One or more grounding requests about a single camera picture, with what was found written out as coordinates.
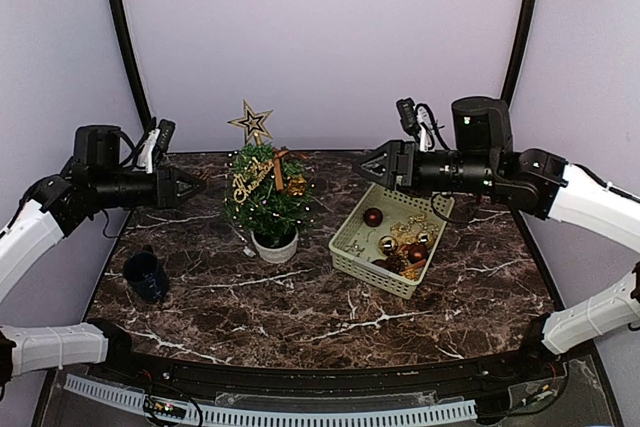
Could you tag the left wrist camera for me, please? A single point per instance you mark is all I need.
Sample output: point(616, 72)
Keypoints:
point(166, 129)

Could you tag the grey slotted cable duct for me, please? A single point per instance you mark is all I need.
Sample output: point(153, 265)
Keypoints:
point(260, 410)

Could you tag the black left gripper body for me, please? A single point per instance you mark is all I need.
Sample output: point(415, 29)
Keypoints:
point(163, 201)

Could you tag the beige perforated plastic basket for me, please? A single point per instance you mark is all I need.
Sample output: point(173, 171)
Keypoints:
point(354, 247)

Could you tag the gold bauble ornament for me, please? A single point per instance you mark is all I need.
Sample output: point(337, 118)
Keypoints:
point(388, 245)
point(425, 239)

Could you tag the black front table rail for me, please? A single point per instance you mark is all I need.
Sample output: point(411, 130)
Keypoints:
point(484, 377)

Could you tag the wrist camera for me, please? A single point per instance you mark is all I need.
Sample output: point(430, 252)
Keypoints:
point(408, 118)
point(166, 129)

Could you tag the gold tinsel garland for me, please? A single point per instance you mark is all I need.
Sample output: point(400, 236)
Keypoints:
point(405, 232)

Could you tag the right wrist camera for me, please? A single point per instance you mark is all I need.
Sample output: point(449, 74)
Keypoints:
point(408, 118)

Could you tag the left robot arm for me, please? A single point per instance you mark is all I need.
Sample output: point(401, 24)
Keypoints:
point(94, 179)

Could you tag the dark blue cup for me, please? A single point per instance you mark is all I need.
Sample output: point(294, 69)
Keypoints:
point(146, 276)

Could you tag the right black frame post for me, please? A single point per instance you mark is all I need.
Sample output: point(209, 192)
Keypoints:
point(518, 49)

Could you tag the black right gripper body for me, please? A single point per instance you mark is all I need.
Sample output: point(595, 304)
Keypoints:
point(405, 149)

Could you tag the left black frame post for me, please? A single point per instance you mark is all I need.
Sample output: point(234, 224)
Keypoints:
point(130, 63)

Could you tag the small green christmas tree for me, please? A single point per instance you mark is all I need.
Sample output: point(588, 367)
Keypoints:
point(273, 219)

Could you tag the brown ribbon cinnamon stick ornament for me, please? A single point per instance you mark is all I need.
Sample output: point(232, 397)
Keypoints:
point(278, 155)

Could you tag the gold merry christmas sign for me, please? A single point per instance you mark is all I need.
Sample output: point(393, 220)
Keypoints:
point(249, 179)

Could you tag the black frame post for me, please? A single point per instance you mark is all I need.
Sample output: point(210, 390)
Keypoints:
point(518, 49)
point(130, 63)

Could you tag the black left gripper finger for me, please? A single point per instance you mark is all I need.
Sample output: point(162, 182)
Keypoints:
point(184, 179)
point(189, 190)

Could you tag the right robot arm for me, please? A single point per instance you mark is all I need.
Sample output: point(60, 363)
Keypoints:
point(534, 181)

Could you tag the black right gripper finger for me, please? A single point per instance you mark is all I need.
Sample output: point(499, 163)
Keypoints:
point(381, 158)
point(378, 174)

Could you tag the gold star tree topper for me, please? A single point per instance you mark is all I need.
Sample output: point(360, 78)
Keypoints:
point(253, 124)

